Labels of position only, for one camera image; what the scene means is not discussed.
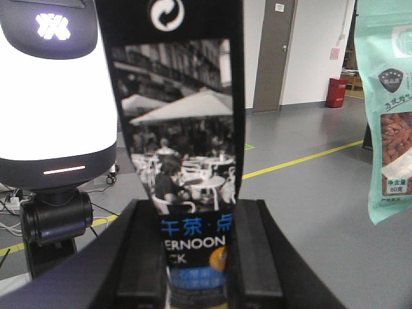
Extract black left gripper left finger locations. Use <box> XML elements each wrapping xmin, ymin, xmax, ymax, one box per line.
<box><xmin>1</xmin><ymin>200</ymin><xmax>166</xmax><ymax>308</ymax></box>

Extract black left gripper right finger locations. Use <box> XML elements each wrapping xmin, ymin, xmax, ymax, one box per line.
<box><xmin>227</xmin><ymin>200</ymin><xmax>344</xmax><ymax>308</ymax></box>

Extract grey door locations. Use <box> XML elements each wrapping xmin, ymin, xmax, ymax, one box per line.
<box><xmin>253</xmin><ymin>0</ymin><xmax>295</xmax><ymax>113</ymax></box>

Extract white humanoid robot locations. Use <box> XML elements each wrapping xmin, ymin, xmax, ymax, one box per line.
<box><xmin>1</xmin><ymin>1</ymin><xmax>117</xmax><ymax>277</ymax></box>

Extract black Franzzi cookie box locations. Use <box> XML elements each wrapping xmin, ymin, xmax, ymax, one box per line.
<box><xmin>96</xmin><ymin>1</ymin><xmax>245</xmax><ymax>308</ymax></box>

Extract teal goji berry pouch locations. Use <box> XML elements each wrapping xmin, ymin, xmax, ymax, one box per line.
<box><xmin>354</xmin><ymin>1</ymin><xmax>411</xmax><ymax>224</ymax></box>

